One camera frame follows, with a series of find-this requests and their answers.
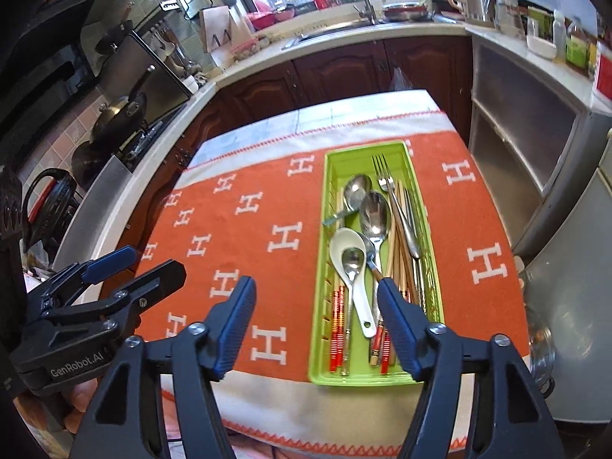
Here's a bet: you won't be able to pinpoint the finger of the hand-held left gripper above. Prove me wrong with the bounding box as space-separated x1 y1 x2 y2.
45 260 186 329
29 246 137 313

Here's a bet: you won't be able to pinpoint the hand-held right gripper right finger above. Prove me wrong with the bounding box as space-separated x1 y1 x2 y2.
377 276 565 459

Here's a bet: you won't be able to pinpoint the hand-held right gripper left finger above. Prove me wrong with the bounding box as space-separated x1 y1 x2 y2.
81 275 259 459

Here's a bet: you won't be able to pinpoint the small metal spoon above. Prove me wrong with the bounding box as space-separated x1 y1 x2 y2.
338 247 367 376

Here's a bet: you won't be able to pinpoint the white ceramic spoon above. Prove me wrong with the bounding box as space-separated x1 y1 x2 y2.
329 228 378 339

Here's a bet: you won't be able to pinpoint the wooden-handled metal spoon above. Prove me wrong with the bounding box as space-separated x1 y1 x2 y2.
358 191 394 282

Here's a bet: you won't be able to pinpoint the large metal spoon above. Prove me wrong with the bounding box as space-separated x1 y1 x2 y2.
321 174 374 228

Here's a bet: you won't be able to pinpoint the metal fork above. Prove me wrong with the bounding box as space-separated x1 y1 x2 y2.
371 154 422 262

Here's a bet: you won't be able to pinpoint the green plastic utensil tray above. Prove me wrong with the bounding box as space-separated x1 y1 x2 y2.
308 140 446 388

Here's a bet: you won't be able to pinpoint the person's left forearm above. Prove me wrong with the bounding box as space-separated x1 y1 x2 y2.
13 382 72 437

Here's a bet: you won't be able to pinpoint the person's left hand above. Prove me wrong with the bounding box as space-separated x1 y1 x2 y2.
64 377 102 434

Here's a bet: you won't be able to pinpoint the steel splash guard panel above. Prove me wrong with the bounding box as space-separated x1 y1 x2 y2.
52 154 133 260
111 28 193 126

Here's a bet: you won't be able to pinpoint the orange patterned blanket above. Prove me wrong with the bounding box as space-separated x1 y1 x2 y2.
138 110 532 449

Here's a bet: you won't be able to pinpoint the black pot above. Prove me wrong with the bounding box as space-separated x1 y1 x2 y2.
72 140 114 179

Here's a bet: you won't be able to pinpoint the black gas stove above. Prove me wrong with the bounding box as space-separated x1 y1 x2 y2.
115 117 185 169

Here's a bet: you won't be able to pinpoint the steel pot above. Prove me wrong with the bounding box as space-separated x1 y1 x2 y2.
515 253 558 394

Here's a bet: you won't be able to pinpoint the black range hood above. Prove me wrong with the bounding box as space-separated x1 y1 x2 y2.
0 0 97 155

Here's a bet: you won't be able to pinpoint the light blue checked table cover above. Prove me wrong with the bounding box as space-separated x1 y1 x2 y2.
188 88 444 169

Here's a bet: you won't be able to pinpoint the silver cabinet with frosted doors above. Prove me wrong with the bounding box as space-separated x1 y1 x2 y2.
467 37 590 255

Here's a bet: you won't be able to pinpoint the glass food container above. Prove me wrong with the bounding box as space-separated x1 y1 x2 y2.
232 38 266 60

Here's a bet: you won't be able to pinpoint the hanging plastic bag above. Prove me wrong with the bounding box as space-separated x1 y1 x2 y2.
387 67 413 93

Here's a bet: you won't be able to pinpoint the wooden cutting board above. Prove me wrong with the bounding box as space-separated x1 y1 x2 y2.
198 7 255 54

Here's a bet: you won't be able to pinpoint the brown kitchen cabinet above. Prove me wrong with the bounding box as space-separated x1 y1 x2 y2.
128 35 475 202

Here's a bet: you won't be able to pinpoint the pink plastic basin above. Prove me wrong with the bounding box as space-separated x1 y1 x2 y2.
246 10 279 32

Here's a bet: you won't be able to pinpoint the steel kitchen sink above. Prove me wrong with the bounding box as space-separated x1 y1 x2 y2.
281 16 389 52

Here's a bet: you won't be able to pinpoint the white bowl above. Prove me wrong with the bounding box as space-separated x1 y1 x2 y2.
525 33 558 61

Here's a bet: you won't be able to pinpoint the stacked metal bowls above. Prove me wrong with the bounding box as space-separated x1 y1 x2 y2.
382 2 432 23

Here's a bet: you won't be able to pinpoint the red and white container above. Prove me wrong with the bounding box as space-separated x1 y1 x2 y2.
591 43 612 102

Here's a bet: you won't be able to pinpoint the green jar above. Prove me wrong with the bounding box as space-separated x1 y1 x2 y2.
565 33 591 70

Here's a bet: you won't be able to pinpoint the glass pitcher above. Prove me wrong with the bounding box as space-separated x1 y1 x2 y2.
494 0 527 40

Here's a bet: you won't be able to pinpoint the white plastic bottle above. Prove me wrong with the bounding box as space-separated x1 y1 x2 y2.
552 10 568 64

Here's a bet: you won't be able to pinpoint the black cooker with red handle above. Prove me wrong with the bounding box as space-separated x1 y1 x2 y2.
21 167 80 260

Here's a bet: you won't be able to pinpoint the dark wok with handle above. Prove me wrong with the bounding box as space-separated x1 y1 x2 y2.
92 63 158 140

